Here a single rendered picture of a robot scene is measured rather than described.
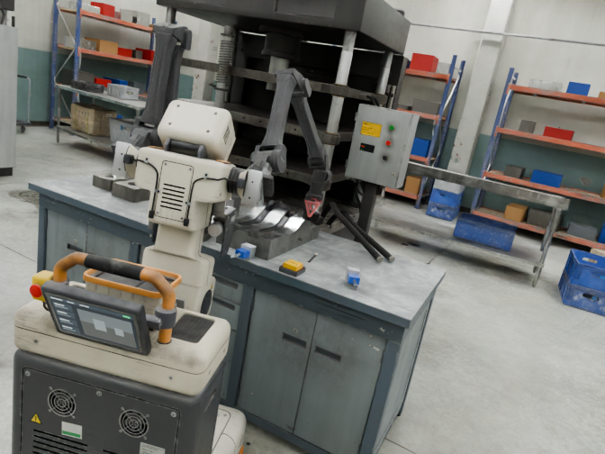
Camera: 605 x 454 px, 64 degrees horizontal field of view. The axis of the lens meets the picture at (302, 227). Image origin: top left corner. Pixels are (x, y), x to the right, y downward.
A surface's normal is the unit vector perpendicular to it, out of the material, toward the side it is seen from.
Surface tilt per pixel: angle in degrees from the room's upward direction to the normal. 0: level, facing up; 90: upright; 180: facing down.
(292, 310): 90
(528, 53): 90
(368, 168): 90
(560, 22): 90
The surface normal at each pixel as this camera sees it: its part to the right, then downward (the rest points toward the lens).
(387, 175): -0.44, 0.17
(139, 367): -0.18, 0.24
